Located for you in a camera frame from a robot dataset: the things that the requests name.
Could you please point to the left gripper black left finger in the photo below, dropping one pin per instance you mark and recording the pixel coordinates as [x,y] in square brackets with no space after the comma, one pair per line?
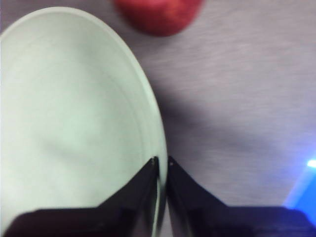
[118,219]

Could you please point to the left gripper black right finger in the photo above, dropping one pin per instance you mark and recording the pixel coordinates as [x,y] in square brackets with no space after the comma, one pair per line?
[217,222]

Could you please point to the green plate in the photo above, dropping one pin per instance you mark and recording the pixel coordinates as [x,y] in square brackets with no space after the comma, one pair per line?
[69,111]

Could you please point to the red apple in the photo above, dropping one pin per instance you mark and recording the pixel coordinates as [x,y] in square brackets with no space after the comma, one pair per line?
[160,17]

